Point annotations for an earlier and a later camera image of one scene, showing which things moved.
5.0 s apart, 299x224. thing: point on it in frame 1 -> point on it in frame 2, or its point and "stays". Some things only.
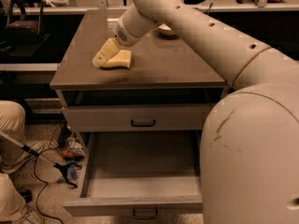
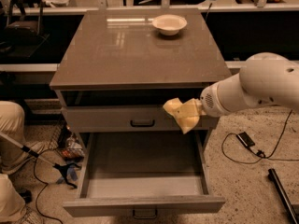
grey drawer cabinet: x=141 y=108 stays
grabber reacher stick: x=63 y=166 stays
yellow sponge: x=121 y=60 -> x=186 y=114
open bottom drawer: x=143 y=174 stays
